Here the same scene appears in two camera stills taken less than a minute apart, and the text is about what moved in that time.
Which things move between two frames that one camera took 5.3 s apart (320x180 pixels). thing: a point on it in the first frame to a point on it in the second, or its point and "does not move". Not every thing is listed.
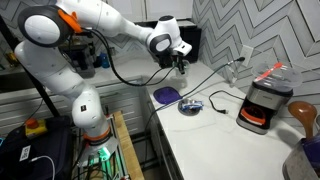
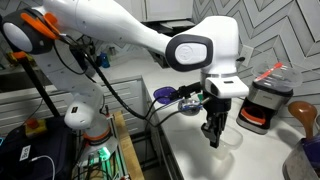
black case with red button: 49,156 does not move
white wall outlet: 245,53 does not move
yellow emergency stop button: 34,126 does not move
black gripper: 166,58 to 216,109
